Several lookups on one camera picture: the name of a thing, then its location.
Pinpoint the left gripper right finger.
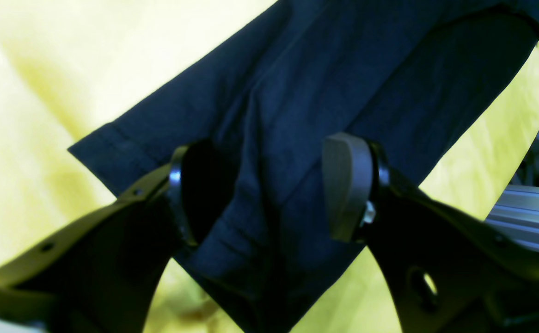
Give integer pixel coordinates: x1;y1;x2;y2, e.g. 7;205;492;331
322;133;539;333

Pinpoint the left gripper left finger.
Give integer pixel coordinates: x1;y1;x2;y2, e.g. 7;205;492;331
0;141;217;333

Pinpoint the dark navy T-shirt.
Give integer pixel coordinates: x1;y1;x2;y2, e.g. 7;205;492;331
69;0;539;333

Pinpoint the yellow table cloth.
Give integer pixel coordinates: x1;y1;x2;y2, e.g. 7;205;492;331
0;0;539;333

